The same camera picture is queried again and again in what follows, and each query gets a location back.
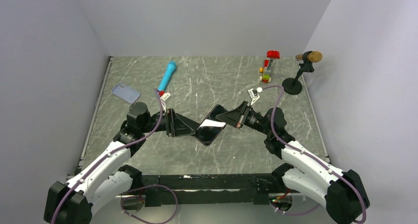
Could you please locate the purple phone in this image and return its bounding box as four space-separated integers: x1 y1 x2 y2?
194 104 227 146

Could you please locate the colourful toy brick stack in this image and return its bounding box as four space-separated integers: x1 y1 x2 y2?
259 50 280 83

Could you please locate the blue toy microphone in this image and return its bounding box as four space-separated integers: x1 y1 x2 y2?
157 61 177 92

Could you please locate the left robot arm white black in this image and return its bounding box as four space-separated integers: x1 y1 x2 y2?
43 102 199 224

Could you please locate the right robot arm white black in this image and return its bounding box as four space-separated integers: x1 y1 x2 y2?
215 101 370 224

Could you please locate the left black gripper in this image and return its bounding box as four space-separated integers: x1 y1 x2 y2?
140 108 196 138

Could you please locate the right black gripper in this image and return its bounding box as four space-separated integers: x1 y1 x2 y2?
216 101 273 137

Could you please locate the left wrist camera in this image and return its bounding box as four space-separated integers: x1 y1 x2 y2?
159 90 173 103

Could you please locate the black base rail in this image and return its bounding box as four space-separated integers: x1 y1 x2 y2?
122 173 295 207

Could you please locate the lilac phone case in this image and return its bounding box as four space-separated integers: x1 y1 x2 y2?
111 83 141 104

